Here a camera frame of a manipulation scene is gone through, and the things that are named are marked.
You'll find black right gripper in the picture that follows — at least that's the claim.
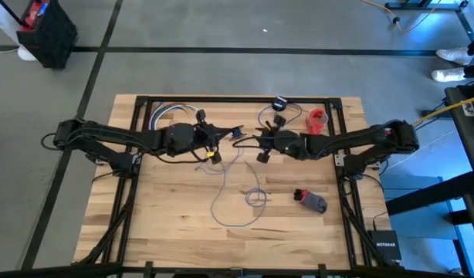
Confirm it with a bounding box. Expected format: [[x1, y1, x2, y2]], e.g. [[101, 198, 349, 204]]
[[232, 115, 287, 163]]

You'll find black red tool case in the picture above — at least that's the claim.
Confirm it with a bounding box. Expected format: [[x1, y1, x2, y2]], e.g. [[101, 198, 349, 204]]
[[15, 0, 79, 70]]

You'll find black Netgear network switch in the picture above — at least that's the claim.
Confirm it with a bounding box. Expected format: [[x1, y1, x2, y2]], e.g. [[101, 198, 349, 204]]
[[367, 229, 403, 263]]

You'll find long blue cord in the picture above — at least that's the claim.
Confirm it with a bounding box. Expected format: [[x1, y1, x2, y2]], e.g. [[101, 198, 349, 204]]
[[194, 133, 268, 228]]

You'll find yellow cable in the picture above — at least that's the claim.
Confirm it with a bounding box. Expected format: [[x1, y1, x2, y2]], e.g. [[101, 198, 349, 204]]
[[412, 93, 474, 127], [361, 0, 443, 33]]

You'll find white rounded foot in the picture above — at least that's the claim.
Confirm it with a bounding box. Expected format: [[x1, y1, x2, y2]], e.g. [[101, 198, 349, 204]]
[[17, 45, 38, 63]]

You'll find black metal stand base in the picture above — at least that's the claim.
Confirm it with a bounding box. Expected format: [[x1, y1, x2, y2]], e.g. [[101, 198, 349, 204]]
[[384, 0, 474, 34]]

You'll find short blue cord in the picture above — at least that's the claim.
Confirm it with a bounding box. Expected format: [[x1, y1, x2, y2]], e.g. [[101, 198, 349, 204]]
[[257, 102, 304, 140]]

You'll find person's white shoe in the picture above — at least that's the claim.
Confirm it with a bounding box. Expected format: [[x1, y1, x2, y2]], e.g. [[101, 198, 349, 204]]
[[431, 67, 466, 83], [435, 46, 473, 66]]

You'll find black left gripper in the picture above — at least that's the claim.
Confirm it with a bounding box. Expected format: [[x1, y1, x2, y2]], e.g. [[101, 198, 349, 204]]
[[192, 110, 245, 165]]

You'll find black desk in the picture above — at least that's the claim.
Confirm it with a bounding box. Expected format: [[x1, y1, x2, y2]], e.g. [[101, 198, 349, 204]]
[[385, 83, 474, 256]]

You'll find black rod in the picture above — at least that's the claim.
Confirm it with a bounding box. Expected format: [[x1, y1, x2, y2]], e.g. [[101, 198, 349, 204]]
[[0, 0, 30, 30]]

